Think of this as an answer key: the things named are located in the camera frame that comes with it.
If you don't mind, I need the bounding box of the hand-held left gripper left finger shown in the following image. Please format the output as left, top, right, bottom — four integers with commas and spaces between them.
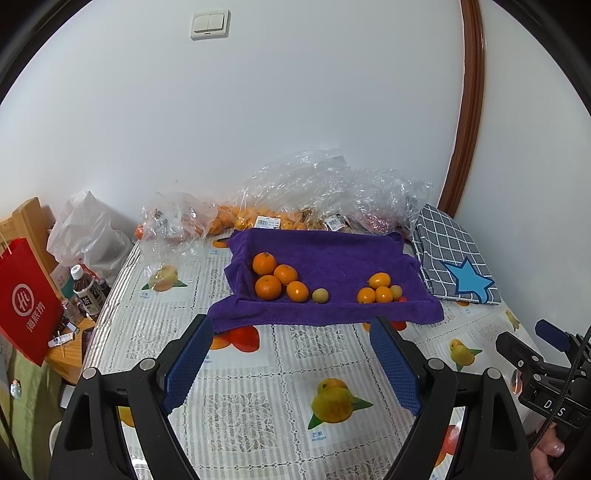
47, 314, 214, 480

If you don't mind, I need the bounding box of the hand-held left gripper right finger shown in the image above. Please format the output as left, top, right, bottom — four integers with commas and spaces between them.
369, 315, 536, 480

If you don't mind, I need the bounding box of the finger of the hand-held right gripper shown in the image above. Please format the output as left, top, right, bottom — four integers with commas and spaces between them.
536, 319, 573, 350
495, 331, 546, 370

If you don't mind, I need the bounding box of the person's right hand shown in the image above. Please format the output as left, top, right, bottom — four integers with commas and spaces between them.
531, 431, 566, 480

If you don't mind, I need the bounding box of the white lace printed tablecloth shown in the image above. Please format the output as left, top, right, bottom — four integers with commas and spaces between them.
81, 231, 568, 480

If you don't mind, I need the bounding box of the purple towel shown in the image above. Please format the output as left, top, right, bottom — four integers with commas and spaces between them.
206, 229, 445, 334

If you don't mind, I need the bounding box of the wooden side table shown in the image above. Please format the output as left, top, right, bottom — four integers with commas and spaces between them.
46, 318, 98, 384

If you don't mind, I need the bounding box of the dark drink bottle white cap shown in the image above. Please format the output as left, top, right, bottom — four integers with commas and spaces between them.
71, 264, 105, 321

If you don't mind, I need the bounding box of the grey checked cushion blue star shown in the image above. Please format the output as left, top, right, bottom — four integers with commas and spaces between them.
412, 204, 502, 305

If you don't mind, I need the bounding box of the crumpled clear plastic bag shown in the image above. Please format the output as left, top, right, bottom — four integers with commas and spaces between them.
139, 191, 220, 245

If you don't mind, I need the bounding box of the pile of bagged oranges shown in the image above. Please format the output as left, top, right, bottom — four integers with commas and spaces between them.
203, 205, 310, 236

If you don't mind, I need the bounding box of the white plastic bag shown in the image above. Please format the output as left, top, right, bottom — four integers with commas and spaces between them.
46, 191, 134, 278

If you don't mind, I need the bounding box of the clear plastic bag of lychees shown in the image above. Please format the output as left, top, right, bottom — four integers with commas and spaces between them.
318, 159, 435, 241

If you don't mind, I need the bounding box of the red paper bag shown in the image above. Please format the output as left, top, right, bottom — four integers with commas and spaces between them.
0, 237, 65, 367

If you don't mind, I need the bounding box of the clear plastic bag of oranges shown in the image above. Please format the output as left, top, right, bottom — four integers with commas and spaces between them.
210, 150, 352, 232

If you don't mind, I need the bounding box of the light wooden chair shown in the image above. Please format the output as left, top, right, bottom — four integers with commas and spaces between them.
0, 197, 54, 259

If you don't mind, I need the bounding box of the black cable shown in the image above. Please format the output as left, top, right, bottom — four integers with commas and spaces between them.
529, 325, 591, 455

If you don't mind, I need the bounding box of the brown wooden door frame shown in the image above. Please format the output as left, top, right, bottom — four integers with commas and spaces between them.
436, 0, 485, 215

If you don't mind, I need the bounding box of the white wall light switch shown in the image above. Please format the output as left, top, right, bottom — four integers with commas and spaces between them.
191, 11, 230, 41

